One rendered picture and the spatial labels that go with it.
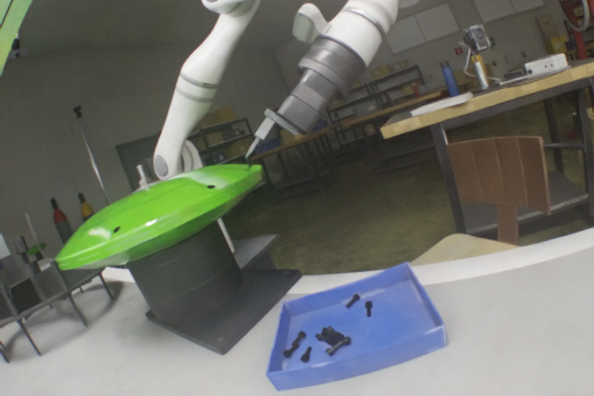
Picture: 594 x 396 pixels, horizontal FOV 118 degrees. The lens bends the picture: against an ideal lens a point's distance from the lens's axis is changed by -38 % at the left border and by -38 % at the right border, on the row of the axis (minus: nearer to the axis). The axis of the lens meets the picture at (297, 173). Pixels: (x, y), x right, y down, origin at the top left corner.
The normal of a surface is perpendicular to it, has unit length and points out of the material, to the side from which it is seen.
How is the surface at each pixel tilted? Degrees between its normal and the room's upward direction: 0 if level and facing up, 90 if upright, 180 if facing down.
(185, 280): 90
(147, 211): 24
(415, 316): 0
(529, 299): 0
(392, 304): 0
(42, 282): 87
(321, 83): 96
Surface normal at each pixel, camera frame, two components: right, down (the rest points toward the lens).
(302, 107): 0.07, 0.11
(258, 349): -0.36, -0.92
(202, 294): 0.52, -0.08
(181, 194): -0.07, -0.91
